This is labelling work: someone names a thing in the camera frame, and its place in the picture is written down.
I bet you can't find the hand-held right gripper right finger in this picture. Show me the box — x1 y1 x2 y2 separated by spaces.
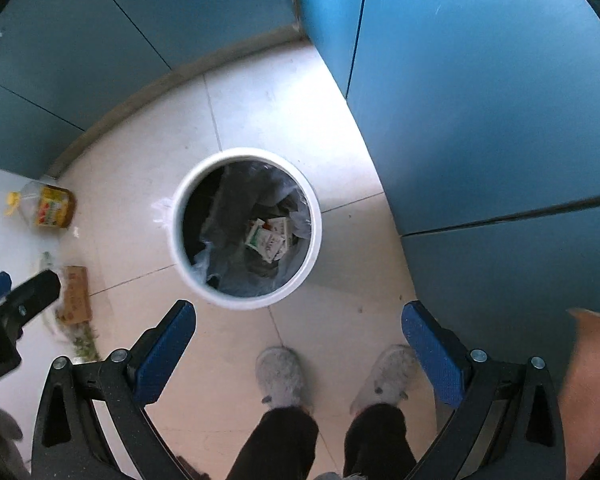
401 301 567 480

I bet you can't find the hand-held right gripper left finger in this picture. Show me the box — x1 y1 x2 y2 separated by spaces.
30 300 197 480

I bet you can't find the white round trash bin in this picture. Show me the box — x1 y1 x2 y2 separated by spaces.
169 147 324 308

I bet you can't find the person's right forearm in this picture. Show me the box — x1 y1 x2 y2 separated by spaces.
555 308 600 480

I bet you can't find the brown cardboard box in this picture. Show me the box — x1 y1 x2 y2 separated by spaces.
55 266 94 325

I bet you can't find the grey fluffy slipper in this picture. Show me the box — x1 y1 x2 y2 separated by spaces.
256 347 315 409
350 344 421 414

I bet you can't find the plastic bag of green scraps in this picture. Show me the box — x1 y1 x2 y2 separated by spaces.
39 252 102 364

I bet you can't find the yellow cooking oil bottle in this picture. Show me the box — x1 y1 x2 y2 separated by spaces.
6 181 77 229

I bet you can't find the clear plastic bin liner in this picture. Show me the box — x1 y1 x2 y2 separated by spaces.
152 160 313 297

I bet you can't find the person's right leg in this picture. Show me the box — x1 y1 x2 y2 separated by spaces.
342 403 419 480

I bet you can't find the person's leg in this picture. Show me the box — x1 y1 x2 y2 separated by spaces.
225 404 321 480
342 403 419 480

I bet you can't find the white green printed packet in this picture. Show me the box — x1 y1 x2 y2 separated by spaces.
258 229 291 263
268 216 295 241
245 218 267 252

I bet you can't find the person's left leg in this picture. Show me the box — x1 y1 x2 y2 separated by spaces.
225 404 321 480

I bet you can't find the blue cabinet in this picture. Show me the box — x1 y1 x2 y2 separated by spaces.
296 0 600 411
0 0 303 177

